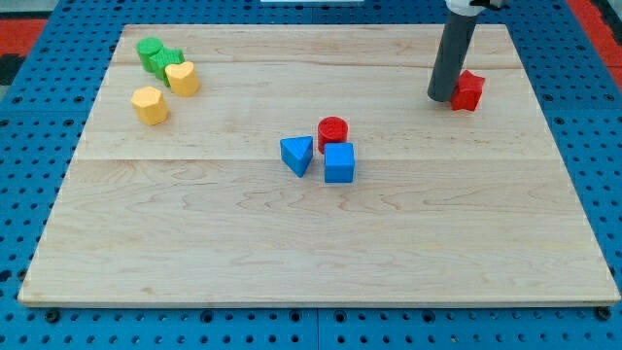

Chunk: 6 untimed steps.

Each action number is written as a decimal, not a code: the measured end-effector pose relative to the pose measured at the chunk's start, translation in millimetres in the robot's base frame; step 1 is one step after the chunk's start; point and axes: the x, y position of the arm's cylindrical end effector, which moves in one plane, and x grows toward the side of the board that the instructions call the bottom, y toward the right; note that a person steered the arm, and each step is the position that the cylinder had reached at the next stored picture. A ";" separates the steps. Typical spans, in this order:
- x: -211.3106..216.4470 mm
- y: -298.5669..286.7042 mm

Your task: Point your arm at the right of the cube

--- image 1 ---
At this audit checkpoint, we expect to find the light wooden board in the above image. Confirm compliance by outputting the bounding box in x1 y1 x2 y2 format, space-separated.
18 24 620 308

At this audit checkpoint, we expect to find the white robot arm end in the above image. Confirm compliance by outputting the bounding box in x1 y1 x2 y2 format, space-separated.
445 0 511 17

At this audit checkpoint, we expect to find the red cylinder block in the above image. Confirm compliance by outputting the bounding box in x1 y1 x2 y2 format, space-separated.
317 116 349 154

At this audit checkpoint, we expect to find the blue cube block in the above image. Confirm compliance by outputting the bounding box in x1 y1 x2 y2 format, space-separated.
325 143 356 183

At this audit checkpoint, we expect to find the yellow hexagon block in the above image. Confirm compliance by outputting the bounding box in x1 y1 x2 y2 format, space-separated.
131 87 169 125

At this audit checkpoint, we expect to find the blue triangular prism block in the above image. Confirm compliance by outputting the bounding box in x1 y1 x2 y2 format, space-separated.
280 135 313 178

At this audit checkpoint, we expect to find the green cylinder block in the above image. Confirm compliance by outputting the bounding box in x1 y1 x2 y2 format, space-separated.
135 37 163 73

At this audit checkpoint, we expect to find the green star block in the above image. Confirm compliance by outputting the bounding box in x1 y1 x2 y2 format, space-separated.
148 47 186 87

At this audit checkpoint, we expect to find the yellow heart block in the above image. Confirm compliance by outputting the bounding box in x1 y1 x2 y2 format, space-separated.
164 61 200 97

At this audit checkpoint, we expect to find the red star block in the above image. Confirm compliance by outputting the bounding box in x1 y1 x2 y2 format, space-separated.
450 70 486 112

